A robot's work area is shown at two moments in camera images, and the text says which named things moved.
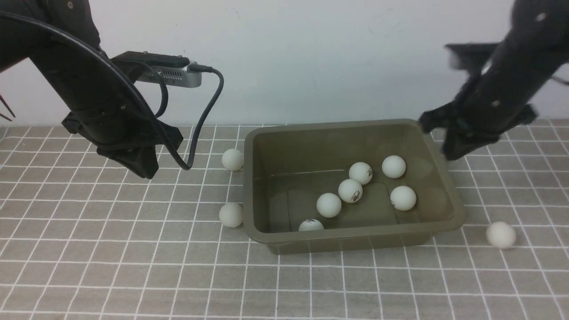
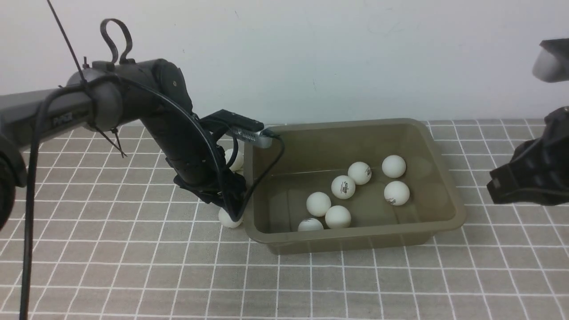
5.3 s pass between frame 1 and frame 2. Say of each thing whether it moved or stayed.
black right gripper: moved
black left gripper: moved
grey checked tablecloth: stayed
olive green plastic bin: stayed
